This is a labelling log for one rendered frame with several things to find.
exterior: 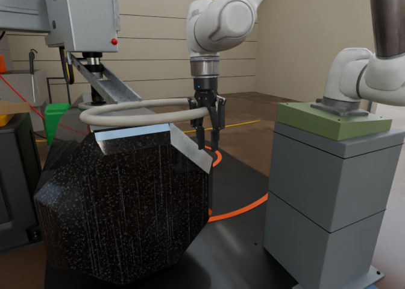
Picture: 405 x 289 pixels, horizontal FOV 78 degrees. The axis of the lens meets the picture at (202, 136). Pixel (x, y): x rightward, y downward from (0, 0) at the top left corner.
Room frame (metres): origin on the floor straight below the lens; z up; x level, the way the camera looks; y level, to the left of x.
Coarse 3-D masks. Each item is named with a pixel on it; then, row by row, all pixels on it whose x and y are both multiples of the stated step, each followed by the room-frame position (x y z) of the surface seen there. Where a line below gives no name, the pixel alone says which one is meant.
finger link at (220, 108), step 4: (220, 100) 0.74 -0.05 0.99; (220, 104) 0.74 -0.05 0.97; (224, 104) 0.76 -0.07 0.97; (220, 108) 0.74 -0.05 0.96; (224, 108) 0.76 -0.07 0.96; (220, 112) 0.74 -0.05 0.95; (224, 112) 0.76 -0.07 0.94; (220, 116) 0.74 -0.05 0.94; (224, 116) 0.75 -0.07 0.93; (220, 120) 0.74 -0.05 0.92; (224, 120) 0.75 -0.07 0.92; (220, 124) 0.74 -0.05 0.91; (224, 124) 0.75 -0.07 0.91; (220, 128) 0.74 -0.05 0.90; (224, 128) 0.75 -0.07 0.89
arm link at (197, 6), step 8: (200, 0) 0.77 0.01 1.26; (208, 0) 0.77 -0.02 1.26; (192, 8) 0.77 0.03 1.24; (200, 8) 0.75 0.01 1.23; (192, 16) 0.76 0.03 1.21; (192, 24) 0.73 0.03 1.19; (192, 32) 0.72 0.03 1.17; (192, 40) 0.73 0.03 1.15; (192, 48) 0.75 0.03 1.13; (200, 48) 0.72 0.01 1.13; (192, 56) 0.77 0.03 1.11; (200, 56) 0.75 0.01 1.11; (208, 56) 0.75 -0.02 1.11; (216, 56) 0.77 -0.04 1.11
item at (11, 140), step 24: (24, 120) 1.56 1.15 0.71; (0, 144) 1.25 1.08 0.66; (24, 144) 1.44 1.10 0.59; (0, 168) 1.24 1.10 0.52; (24, 168) 1.29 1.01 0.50; (0, 192) 1.23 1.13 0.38; (24, 192) 1.27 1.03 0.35; (0, 216) 1.21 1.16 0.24; (24, 216) 1.26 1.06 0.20; (0, 240) 1.19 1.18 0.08; (24, 240) 1.25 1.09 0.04
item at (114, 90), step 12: (72, 60) 1.51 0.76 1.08; (84, 60) 1.56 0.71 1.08; (84, 72) 1.34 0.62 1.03; (108, 72) 1.38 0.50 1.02; (96, 84) 1.20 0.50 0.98; (108, 84) 1.30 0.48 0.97; (120, 84) 1.26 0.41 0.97; (108, 96) 1.08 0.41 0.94; (120, 96) 1.19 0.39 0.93; (132, 96) 1.16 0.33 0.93
